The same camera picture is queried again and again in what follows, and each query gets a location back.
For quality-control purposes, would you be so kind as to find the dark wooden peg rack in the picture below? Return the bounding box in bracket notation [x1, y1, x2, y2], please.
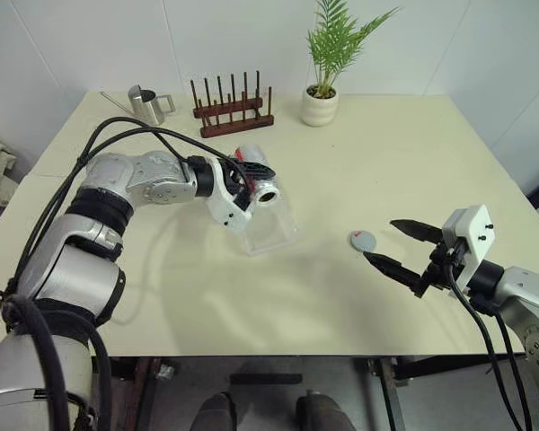
[189, 71, 276, 139]

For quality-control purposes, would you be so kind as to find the green fern in white pot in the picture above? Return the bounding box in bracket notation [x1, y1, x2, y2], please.
[301, 0, 403, 128]

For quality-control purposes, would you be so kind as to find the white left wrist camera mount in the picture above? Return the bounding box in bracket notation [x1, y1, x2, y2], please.
[205, 159, 255, 234]

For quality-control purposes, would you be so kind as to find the small grey round lid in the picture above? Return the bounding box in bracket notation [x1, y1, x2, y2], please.
[349, 229, 379, 253]

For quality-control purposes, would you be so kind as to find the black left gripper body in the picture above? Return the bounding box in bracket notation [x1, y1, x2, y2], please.
[222, 159, 257, 201]

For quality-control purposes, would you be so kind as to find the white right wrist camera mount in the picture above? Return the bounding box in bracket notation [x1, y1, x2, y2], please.
[440, 204, 496, 298]

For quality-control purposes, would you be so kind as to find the thick black sleeved cable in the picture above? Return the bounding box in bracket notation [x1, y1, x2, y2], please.
[0, 286, 114, 431]

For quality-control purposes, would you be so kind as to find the silver red can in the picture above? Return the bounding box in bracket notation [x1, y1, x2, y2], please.
[232, 143, 282, 209]

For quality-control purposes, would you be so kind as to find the small silver metal bracket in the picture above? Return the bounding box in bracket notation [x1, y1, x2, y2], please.
[155, 362, 181, 383]

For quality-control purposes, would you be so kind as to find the steel watering can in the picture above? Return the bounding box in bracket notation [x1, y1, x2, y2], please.
[99, 84, 178, 128]

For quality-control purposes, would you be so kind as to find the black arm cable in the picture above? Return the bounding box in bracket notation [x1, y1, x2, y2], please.
[469, 295, 539, 431]
[444, 262, 529, 431]
[22, 127, 190, 297]
[8, 116, 249, 306]

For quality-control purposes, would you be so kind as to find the dark rounded shape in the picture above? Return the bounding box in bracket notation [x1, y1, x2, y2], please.
[295, 390, 348, 431]
[192, 391, 240, 431]

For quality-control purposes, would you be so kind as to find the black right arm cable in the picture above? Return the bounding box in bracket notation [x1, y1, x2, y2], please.
[444, 262, 529, 431]
[469, 295, 539, 431]

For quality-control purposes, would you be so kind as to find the clear plastic container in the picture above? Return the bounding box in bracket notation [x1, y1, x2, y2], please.
[234, 179, 303, 258]

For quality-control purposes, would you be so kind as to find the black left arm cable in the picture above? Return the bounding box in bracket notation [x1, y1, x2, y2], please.
[22, 127, 190, 297]
[8, 116, 249, 306]

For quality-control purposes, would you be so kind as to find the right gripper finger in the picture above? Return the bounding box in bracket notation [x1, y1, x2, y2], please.
[388, 218, 445, 247]
[362, 251, 426, 298]

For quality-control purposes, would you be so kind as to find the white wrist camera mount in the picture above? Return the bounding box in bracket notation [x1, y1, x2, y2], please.
[440, 204, 496, 298]
[205, 159, 255, 234]

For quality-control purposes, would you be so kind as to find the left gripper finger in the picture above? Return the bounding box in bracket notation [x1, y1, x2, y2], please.
[237, 157, 277, 180]

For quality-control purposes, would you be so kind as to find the black floor tape strip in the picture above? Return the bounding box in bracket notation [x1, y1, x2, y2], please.
[229, 372, 304, 387]

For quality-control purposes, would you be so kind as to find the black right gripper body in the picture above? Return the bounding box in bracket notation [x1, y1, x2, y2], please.
[415, 239, 467, 299]

